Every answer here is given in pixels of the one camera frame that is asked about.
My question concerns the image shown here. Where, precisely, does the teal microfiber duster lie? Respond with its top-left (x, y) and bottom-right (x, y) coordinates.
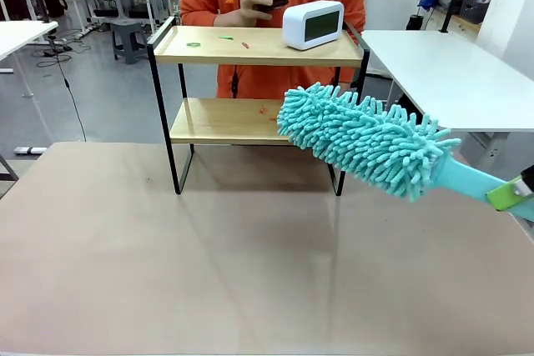
top-left (276, 82), bottom-right (534, 223)

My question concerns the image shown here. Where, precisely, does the grey storage crate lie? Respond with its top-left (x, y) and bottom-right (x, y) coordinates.
top-left (458, 0), bottom-right (492, 23)

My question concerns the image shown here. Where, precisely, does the person in orange hoodie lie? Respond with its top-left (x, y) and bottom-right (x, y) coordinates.
top-left (179, 0), bottom-right (370, 99)

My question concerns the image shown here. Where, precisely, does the white side table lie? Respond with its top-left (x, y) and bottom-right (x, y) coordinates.
top-left (360, 29), bottom-right (534, 133)

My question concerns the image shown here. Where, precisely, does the white digital alarm clock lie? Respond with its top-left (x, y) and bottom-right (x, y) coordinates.
top-left (282, 0), bottom-right (345, 52)

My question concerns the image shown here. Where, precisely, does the grey plastic stool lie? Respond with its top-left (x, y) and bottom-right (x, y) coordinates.
top-left (109, 18), bottom-right (150, 65)

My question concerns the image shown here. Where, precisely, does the black backpack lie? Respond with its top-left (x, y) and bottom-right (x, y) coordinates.
top-left (41, 0), bottom-right (68, 19)

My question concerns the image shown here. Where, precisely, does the black floor cable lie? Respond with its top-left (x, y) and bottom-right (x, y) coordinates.
top-left (48, 34), bottom-right (88, 143)

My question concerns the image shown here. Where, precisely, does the two-tier wooden shelf black frame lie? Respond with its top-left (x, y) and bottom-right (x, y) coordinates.
top-left (146, 16), bottom-right (370, 198)

